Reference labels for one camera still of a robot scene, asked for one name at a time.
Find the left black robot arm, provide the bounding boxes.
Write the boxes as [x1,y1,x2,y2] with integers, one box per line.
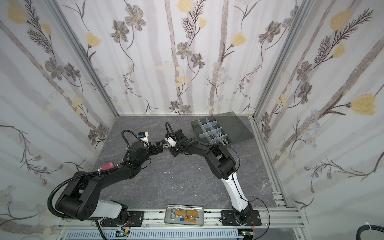
[47,141,165,224]

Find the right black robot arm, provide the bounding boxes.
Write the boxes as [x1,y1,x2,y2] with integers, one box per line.
[165,130,253,226]

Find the small pink red block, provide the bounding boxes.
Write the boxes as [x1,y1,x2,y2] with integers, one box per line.
[100,162,115,171]

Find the grey compartment organizer box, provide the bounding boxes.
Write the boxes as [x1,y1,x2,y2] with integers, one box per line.
[191,112,254,146]

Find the metal tray with tools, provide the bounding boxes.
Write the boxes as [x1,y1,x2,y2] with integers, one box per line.
[164,205,205,227]

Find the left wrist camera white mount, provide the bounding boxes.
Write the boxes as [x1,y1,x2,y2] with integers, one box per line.
[137,132,149,147]

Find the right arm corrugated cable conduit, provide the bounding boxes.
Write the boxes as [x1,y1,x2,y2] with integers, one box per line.
[164,122,176,139]

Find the black corrugated cable conduit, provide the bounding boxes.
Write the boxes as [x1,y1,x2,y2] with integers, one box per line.
[47,169,103,219]

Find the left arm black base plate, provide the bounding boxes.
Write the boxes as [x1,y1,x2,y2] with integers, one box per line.
[100,211,145,228]

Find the white slotted cable duct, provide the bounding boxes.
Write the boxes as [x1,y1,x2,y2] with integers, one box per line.
[65,229,244,240]

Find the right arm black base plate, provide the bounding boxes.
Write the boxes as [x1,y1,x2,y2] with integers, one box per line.
[219,210,262,227]

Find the aluminium frame rail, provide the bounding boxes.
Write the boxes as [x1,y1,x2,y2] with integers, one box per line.
[56,208,305,230]

